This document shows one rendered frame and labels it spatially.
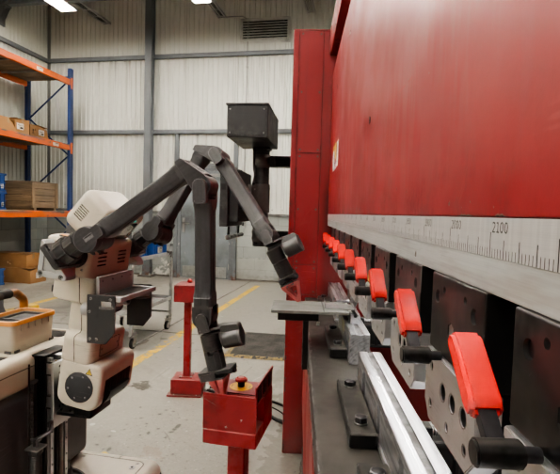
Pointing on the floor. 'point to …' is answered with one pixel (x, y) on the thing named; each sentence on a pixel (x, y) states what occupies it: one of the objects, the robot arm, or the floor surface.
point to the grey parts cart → (152, 299)
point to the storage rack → (1, 66)
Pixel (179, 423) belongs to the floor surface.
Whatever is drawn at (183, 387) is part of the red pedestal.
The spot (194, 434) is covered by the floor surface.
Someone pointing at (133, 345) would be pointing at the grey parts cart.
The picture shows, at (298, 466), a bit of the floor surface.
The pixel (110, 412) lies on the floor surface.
